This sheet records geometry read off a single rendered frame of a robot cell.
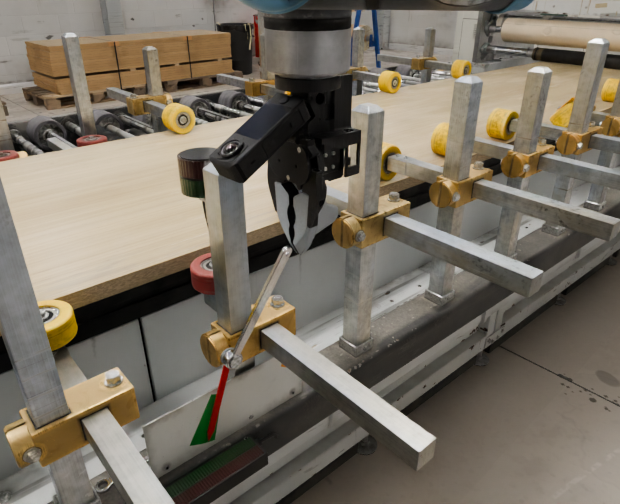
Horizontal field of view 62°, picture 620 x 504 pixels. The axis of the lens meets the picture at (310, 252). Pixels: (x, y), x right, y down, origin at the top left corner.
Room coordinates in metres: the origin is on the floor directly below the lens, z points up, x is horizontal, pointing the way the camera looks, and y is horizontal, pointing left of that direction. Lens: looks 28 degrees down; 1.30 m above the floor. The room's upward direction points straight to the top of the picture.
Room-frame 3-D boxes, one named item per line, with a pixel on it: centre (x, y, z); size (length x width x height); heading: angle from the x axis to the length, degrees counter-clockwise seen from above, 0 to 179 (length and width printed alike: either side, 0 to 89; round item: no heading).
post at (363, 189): (0.76, -0.08, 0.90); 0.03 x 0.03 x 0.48; 41
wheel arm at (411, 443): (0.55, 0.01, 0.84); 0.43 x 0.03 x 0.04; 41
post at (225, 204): (0.59, 0.10, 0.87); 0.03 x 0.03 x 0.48; 41
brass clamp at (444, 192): (0.94, -0.29, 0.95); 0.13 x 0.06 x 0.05; 131
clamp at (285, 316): (0.61, 0.09, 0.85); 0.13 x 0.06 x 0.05; 131
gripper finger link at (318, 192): (0.55, 0.00, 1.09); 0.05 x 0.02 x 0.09; 41
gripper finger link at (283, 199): (0.59, 0.01, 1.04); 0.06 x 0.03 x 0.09; 131
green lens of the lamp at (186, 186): (0.63, 0.14, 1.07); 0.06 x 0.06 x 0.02
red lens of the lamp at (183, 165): (0.63, 0.14, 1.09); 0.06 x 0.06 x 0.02
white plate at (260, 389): (0.56, 0.11, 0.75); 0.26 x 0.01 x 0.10; 131
